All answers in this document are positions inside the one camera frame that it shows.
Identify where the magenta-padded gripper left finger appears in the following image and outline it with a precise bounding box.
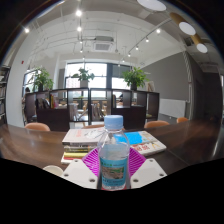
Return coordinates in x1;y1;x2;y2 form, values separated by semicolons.
61;147;101;190

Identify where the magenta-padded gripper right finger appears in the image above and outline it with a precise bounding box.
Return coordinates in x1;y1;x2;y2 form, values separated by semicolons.
128;147;168;190

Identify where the clear blue-capped water bottle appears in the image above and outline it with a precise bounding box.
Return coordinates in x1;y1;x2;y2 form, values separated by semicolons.
97;114;131;192

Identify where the book with blue cover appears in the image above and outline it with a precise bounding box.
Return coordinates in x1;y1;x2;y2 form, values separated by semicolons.
114;130;168;157

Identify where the stack of books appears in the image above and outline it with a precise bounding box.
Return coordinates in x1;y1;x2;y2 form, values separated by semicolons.
60;128;104;165

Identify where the low black shelf unit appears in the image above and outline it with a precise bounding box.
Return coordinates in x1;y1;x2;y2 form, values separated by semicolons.
23;87;160;132

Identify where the group of orange chairs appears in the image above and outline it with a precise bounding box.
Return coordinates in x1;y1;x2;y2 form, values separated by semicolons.
24;116;190;132

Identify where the person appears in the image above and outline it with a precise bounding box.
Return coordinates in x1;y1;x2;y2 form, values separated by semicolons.
22;86;32;101

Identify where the green plant in white pot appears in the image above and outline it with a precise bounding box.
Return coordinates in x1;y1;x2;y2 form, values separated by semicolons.
72;67;95;88

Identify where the bushy green potted plant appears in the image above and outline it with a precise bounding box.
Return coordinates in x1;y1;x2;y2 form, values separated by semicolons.
31;68;54;92

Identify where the ceiling air conditioner unit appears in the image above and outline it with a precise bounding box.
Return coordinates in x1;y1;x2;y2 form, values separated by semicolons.
92;35;115;53

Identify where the group of round ceiling panels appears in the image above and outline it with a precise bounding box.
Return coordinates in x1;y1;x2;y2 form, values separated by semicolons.
136;0;209;54

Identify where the group of ceiling spotlights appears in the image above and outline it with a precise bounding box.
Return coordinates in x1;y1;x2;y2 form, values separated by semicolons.
23;9;163;58

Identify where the white wall radiator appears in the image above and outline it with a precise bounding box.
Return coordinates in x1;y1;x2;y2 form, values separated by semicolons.
159;98;187;119

